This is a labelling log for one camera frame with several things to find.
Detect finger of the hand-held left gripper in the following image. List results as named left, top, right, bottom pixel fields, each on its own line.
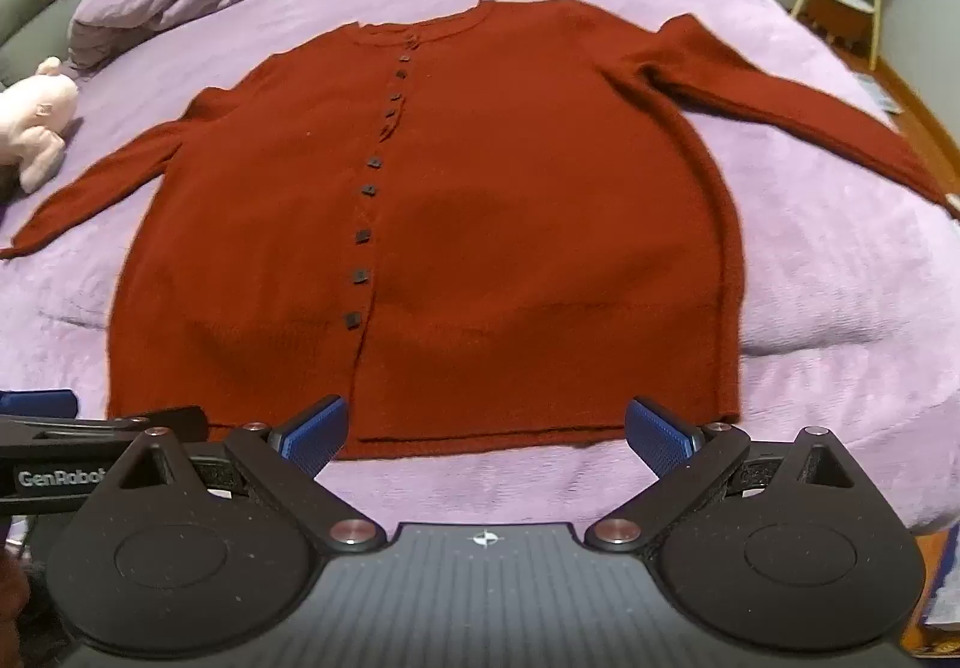
left=0, top=390, right=211, bottom=448

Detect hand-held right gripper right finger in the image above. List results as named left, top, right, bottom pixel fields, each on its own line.
left=583, top=396, right=860, bottom=556

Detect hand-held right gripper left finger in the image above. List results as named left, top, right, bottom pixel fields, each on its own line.
left=112, top=394, right=387, bottom=556

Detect red knit cardigan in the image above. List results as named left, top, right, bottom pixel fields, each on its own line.
left=0, top=0, right=960, bottom=463

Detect purple bed blanket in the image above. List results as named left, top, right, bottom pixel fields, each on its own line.
left=0, top=0, right=960, bottom=564

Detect pink plush toy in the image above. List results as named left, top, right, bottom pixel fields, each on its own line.
left=0, top=57, right=80, bottom=194

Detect papers on floor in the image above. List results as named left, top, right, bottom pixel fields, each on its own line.
left=853, top=72, right=905, bottom=116

